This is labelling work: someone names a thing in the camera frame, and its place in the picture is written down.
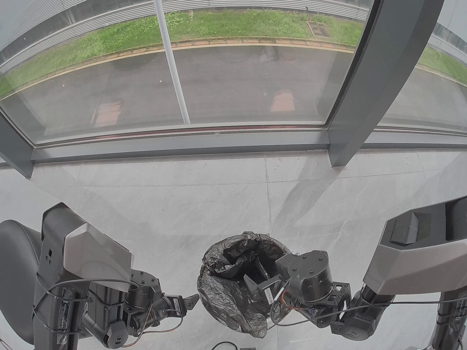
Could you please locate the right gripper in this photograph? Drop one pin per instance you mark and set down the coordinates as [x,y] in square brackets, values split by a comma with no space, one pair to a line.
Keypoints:
[273,290]

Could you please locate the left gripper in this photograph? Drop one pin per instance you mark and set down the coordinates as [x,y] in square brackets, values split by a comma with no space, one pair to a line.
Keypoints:
[169,306]

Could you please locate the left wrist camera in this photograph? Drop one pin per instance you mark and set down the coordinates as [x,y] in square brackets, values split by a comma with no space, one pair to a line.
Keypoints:
[116,335]

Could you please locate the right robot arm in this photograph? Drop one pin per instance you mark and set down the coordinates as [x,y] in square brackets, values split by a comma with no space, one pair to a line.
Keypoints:
[412,261]

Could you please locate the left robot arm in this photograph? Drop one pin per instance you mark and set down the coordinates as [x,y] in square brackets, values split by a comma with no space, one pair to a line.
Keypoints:
[84,268]

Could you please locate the black plastic bag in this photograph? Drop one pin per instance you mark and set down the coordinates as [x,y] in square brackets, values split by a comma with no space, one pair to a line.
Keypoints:
[226,304]

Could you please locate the window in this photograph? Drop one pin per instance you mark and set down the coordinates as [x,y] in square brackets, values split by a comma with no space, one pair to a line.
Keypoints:
[383,67]

